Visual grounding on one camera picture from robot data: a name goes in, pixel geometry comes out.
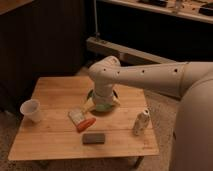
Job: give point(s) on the background shelf counter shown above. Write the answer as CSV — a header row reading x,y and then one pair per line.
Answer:
x,y
187,9

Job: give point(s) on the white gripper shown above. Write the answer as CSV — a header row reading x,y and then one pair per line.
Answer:
x,y
100,96

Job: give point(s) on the small white bottle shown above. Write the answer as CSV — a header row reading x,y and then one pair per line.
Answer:
x,y
141,122

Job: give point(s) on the grey metal beam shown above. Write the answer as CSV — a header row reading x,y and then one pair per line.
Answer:
x,y
125,54

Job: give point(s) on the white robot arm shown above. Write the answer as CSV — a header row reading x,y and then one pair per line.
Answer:
x,y
190,82

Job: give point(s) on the green ceramic bowl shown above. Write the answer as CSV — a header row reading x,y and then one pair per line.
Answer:
x,y
103,107

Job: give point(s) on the grey rectangular sponge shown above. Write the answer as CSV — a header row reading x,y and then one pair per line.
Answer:
x,y
93,138

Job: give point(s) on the white plastic cup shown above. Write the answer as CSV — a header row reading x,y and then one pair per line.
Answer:
x,y
31,110

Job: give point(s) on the wooden table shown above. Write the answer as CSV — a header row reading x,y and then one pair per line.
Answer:
x,y
55,137

